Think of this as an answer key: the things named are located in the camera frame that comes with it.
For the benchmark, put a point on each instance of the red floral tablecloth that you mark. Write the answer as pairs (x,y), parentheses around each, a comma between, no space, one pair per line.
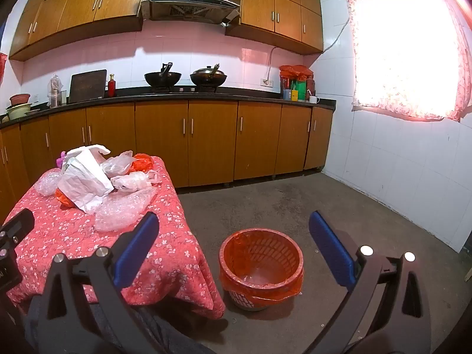
(73,236)

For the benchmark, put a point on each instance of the small clear bubble wrap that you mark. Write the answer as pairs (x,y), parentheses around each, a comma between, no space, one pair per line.
(46,184)

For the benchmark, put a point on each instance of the pink floral window curtain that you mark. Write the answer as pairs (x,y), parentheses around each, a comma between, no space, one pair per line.
(405,51)

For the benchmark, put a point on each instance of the pale green basin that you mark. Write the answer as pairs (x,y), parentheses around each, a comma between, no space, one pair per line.
(18,112)

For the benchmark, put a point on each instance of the black open wok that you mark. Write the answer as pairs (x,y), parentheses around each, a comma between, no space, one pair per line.
(162,78)

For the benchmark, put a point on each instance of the red bottle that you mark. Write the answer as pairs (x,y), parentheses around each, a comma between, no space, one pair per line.
(111,88)

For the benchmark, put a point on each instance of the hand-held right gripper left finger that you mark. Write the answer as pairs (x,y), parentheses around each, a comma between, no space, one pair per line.
(136,250)

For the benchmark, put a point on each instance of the black gas stove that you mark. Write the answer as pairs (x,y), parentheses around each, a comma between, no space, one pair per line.
(184,89)

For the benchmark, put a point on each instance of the orange-red plastic bag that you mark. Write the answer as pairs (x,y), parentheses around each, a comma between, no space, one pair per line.
(143,162)
(62,198)

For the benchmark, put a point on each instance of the wok with lid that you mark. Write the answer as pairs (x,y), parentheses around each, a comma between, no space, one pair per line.
(208,77)

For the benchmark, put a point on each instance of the red hanging bag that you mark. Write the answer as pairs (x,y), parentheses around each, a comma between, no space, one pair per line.
(3,68)

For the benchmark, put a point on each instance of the white mug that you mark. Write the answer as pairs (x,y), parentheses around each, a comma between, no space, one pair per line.
(313,99)

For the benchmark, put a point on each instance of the red box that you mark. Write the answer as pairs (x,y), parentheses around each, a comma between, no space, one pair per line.
(284,84)

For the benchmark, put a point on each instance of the lower wooden cabinets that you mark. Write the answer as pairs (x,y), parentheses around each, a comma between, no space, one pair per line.
(210,140)

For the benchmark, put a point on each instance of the green box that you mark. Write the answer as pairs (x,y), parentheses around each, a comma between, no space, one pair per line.
(301,90)

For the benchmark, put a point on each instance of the long upper wooden cabinets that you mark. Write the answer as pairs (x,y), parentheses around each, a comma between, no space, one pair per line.
(81,3)

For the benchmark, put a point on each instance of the red lined wastebasket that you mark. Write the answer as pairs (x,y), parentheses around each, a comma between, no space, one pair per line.
(273,250)

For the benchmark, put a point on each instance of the large clear bubble wrap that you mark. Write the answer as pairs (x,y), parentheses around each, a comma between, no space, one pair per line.
(118,214)

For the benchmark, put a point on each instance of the dark cutting board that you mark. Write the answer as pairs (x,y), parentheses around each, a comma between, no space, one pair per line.
(86,86)

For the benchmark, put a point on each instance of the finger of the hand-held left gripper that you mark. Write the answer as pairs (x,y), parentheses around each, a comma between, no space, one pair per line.
(18,225)

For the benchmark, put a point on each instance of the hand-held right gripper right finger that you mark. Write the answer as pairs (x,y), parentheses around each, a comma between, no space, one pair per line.
(332,250)

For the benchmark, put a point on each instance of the short upper wooden cabinets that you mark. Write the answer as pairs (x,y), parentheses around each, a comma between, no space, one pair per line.
(265,7)

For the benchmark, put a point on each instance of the red bag on packets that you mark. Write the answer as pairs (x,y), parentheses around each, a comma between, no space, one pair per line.
(295,70)

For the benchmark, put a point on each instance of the pink plastic bag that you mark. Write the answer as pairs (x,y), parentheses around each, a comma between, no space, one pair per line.
(60,162)

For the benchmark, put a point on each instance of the white plastic bag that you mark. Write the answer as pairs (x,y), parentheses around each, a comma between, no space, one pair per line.
(83,180)

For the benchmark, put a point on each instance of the clear plastic bag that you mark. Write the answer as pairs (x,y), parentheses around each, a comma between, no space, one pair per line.
(118,164)
(132,181)

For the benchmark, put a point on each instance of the small metal dish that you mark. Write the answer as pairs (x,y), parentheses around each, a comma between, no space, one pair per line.
(33,111)

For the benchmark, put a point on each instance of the dark brown bottle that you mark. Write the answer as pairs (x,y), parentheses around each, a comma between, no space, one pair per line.
(311,86)

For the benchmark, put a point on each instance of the red-brown basin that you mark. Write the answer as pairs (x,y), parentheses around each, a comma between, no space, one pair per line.
(20,99)

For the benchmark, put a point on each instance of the black countertop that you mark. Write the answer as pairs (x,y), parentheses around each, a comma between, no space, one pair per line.
(239,94)

